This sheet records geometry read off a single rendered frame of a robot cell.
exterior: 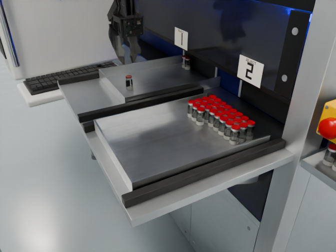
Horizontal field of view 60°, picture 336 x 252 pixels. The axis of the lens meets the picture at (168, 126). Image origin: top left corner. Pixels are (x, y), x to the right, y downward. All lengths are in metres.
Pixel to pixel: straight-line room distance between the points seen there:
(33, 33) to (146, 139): 0.79
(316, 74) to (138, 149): 0.40
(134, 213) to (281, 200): 0.42
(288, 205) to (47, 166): 1.70
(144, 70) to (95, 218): 0.94
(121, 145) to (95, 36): 0.82
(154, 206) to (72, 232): 1.19
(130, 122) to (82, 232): 1.01
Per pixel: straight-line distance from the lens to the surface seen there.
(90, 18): 1.41
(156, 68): 1.15
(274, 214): 0.86
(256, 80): 0.75
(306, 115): 0.68
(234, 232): 1.07
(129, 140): 0.72
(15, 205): 1.97
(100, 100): 0.92
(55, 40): 1.38
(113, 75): 1.10
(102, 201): 1.82
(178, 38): 1.04
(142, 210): 0.55
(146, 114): 0.80
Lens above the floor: 1.28
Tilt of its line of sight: 32 degrees down
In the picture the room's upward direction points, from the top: straight up
